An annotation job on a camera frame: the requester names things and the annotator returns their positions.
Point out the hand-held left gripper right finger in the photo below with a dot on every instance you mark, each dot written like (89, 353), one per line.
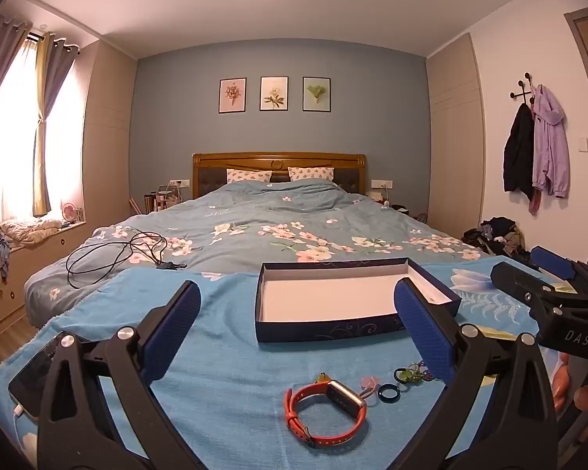
(421, 333)

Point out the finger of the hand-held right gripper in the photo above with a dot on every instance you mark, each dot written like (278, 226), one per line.
(551, 259)
(514, 279)

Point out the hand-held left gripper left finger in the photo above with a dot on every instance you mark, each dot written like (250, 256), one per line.
(171, 333)

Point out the dark blue cardboard box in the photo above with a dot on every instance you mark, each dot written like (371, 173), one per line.
(323, 333)

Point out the orange smartwatch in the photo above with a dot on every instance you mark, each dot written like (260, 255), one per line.
(345, 398)

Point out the pile of dark clothes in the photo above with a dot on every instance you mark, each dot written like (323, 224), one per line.
(500, 235)

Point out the pink knit clothing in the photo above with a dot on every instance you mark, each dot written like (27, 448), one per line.
(559, 389)

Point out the blue floral towel blanket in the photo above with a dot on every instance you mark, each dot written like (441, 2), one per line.
(235, 352)

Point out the black jacket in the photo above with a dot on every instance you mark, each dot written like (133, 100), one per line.
(519, 156)

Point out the purple jacket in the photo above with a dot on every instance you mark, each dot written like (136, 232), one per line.
(551, 147)

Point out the black pouch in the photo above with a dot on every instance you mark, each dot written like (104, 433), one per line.
(401, 209)

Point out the group of bedside cosmetics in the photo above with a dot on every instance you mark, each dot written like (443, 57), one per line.
(164, 200)

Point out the beige wardrobe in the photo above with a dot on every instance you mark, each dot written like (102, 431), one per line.
(453, 156)
(110, 156)

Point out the smartphone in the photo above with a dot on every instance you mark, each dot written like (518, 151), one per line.
(34, 372)

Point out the blue floral duvet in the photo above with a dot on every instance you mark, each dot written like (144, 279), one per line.
(274, 215)

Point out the window seat cabinet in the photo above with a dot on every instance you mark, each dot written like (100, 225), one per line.
(24, 279)

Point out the pink desk fan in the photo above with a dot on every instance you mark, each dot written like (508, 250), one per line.
(68, 211)

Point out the spotted white pillow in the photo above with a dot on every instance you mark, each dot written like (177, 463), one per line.
(247, 175)
(311, 173)

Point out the pile of light laundry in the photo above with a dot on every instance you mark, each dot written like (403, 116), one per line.
(29, 230)

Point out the blue cloth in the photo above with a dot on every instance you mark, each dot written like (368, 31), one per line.
(2, 254)

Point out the wooden headboard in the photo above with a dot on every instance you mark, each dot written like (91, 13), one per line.
(274, 161)

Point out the grey and yellow curtain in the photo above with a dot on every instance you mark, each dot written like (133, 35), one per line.
(41, 156)

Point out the framed pink flower picture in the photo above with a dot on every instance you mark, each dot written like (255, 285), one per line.
(233, 95)

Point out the framed white flower picture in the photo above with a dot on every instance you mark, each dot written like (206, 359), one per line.
(274, 94)

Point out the framed green leaf picture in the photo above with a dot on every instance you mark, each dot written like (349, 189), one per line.
(317, 94)

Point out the white wall socket panel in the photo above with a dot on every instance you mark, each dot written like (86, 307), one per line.
(381, 184)
(180, 183)

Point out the black wall coat rack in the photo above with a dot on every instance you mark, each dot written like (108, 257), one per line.
(524, 89)

